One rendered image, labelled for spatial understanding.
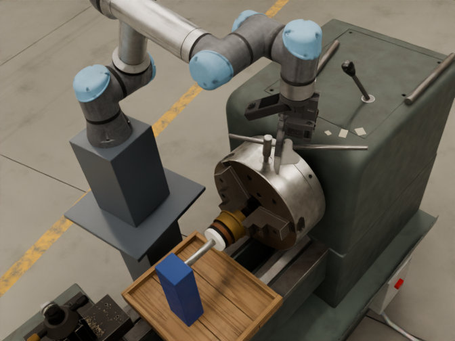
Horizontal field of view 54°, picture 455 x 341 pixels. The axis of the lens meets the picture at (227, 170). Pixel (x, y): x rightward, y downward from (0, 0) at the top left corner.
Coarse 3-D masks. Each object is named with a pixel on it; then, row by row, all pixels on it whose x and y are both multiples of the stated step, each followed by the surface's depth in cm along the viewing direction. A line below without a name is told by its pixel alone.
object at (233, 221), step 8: (224, 216) 120; (232, 216) 119; (240, 216) 121; (216, 224) 119; (224, 224) 118; (232, 224) 118; (240, 224) 119; (224, 232) 117; (232, 232) 118; (240, 232) 119; (224, 240) 117; (232, 240) 120; (224, 248) 120
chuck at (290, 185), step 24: (216, 168) 130; (240, 168) 119; (264, 168) 115; (288, 168) 116; (264, 192) 117; (288, 192) 114; (312, 192) 118; (288, 216) 115; (312, 216) 120; (264, 240) 134; (288, 240) 123
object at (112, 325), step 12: (108, 300) 117; (96, 312) 115; (108, 312) 114; (120, 312) 114; (96, 324) 112; (108, 324) 112; (120, 324) 112; (132, 324) 115; (108, 336) 110; (120, 336) 114
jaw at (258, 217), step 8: (264, 208) 122; (248, 216) 121; (256, 216) 121; (264, 216) 120; (272, 216) 119; (248, 224) 119; (256, 224) 118; (264, 224) 118; (272, 224) 117; (280, 224) 116; (288, 224) 117; (296, 224) 117; (248, 232) 119; (256, 232) 120; (264, 232) 118; (272, 232) 118; (280, 232) 115; (288, 232) 118; (296, 232) 118
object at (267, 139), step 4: (264, 136) 110; (268, 136) 110; (264, 140) 110; (268, 140) 110; (264, 144) 111; (268, 144) 110; (264, 148) 112; (268, 148) 112; (264, 152) 113; (268, 152) 113; (264, 156) 114; (268, 156) 114; (264, 160) 116; (268, 160) 116
